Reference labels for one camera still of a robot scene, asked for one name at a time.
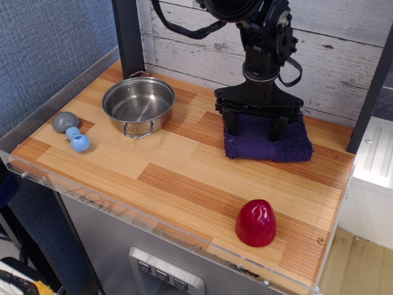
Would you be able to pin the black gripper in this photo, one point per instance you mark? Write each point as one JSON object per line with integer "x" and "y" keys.
{"x": 257, "y": 99}

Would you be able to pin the purple terry cloth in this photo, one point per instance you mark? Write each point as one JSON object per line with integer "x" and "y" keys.
{"x": 253, "y": 141}

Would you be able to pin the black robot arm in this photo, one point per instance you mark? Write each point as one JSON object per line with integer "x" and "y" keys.
{"x": 268, "y": 42}

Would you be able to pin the stainless steel pot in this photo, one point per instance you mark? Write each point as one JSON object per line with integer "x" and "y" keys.
{"x": 139, "y": 105}

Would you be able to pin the yellow object at corner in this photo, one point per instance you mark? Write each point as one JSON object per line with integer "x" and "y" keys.
{"x": 43, "y": 289}

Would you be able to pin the red plastic dome toy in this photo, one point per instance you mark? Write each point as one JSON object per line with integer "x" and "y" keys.
{"x": 256, "y": 223}

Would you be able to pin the white ribbed appliance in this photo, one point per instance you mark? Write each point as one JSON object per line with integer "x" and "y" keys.
{"x": 366, "y": 210}

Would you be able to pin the clear acrylic table edge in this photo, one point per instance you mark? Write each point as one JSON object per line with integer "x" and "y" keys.
{"x": 193, "y": 202}

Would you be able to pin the silver button control panel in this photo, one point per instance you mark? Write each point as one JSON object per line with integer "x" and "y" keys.
{"x": 154, "y": 275}

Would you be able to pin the blue and grey toy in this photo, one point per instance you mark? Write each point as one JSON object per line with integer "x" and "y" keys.
{"x": 68, "y": 123}

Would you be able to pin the black right corner post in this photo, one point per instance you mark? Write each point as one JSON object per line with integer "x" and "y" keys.
{"x": 373, "y": 93}

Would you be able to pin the black corner post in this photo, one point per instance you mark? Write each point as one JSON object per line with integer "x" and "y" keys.
{"x": 373, "y": 93}
{"x": 128, "y": 36}

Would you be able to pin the black left corner post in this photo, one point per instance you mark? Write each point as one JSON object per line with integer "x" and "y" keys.
{"x": 128, "y": 36}

